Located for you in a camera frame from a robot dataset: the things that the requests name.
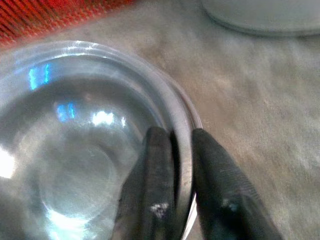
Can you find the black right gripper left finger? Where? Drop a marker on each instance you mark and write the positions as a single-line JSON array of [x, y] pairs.
[[155, 180]]

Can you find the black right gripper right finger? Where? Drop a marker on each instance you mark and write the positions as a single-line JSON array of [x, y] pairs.
[[220, 190]]

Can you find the shallow steel dish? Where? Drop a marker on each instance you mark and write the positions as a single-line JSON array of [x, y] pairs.
[[75, 150]]

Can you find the large aluminium pot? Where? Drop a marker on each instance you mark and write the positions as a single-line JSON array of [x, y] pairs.
[[262, 15]]

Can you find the red plastic bottle basket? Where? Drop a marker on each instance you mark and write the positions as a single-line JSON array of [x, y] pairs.
[[37, 17]]

